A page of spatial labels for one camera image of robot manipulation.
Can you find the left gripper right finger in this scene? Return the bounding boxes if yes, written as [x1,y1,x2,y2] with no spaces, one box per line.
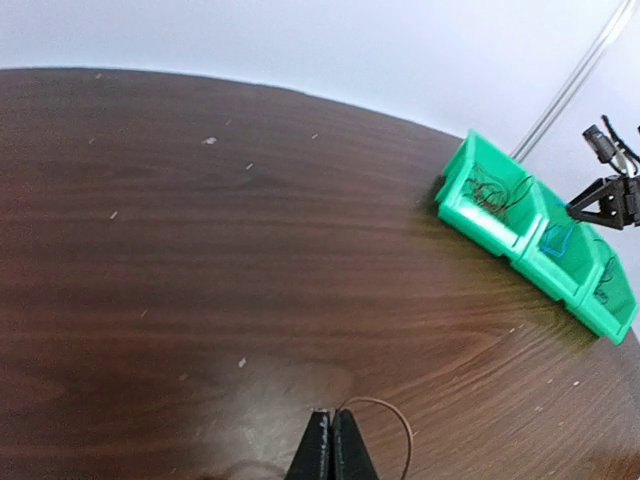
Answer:
[331,409,379,480]

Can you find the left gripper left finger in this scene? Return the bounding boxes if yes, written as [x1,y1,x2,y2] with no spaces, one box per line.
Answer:
[284,410,331,480]

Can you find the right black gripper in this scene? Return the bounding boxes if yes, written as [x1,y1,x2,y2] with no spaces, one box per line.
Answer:
[566,175,639,230]

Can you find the blue wire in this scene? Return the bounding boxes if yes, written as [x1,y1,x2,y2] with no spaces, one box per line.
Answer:
[539,197,576,257]

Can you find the green three-compartment bin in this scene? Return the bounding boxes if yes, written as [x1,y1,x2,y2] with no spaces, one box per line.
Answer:
[435,131,639,345]

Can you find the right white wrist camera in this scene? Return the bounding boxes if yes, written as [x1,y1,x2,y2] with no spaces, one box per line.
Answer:
[582,125,634,176]

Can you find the right black sleeved cable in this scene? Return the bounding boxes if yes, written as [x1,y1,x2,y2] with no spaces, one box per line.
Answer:
[599,114,640,169]

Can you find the right aluminium frame post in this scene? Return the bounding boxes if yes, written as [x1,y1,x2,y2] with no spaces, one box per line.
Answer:
[510,0,639,163]

